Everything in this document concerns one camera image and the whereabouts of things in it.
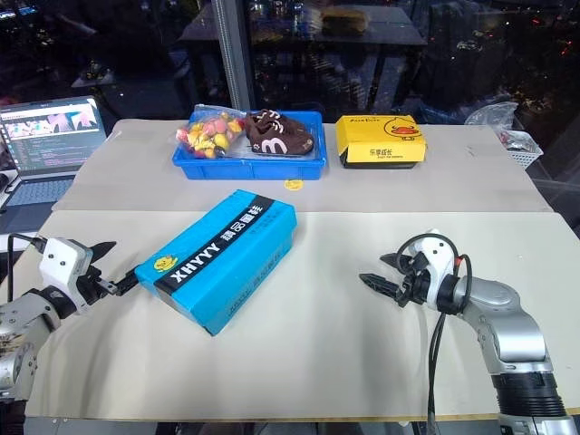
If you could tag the white plastic mesh basket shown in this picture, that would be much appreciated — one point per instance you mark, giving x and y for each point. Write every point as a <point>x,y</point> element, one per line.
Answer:
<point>521,151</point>

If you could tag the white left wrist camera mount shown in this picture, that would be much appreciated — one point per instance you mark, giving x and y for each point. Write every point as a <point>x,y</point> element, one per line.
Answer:
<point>61,267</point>

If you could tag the blue plastic tray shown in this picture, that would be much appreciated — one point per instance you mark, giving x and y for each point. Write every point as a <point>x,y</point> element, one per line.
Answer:
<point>254,169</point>

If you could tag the clear bag of colourful toys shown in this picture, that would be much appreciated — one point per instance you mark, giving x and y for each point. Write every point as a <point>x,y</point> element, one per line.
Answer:
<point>209,133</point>

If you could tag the brown fabric shoe white laces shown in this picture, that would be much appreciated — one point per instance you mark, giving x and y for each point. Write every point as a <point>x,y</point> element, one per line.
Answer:
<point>276,136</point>

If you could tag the blue shoe box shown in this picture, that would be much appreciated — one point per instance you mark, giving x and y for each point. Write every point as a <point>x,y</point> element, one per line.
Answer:
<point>213,267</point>

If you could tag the crumpled clear plastic bag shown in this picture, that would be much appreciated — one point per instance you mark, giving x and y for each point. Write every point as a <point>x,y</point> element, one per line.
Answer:
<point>491,118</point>

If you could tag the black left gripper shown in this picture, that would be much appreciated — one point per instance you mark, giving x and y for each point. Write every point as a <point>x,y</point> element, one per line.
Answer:
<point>90,285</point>

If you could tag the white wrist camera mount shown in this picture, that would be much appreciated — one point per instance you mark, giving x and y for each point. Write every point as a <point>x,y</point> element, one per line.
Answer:
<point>437,258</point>
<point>61,267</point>

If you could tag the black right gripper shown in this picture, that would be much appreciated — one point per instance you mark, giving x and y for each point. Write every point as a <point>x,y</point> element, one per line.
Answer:
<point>414,285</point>

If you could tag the brown woven object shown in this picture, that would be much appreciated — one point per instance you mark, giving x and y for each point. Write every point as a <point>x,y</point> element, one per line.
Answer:
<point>344,20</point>

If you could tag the beige table cover sheet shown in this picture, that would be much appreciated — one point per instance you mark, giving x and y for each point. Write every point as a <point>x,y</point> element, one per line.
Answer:
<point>408,190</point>
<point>317,353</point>

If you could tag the aluminium profile post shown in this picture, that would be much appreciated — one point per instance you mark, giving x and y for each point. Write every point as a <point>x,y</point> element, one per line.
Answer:
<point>235,54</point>

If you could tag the dark background table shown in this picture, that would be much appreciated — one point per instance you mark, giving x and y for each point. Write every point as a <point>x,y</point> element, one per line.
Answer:
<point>281,38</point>

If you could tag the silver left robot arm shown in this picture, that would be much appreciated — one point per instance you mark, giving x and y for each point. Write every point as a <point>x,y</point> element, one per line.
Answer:
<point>27,326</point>

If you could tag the yellow duck box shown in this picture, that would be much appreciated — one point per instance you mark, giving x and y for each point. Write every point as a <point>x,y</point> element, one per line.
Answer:
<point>380,136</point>

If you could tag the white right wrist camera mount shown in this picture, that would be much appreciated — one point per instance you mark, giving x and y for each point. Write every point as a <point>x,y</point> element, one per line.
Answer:
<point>437,258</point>

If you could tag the small yellow round sticker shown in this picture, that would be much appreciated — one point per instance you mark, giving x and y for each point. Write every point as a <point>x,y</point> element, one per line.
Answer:
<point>293,185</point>

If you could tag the open grey laptop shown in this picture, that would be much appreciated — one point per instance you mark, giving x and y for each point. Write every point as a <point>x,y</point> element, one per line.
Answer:
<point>45,136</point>

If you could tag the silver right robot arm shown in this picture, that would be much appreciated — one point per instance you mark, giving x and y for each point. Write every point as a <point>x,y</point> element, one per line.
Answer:
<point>507,317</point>

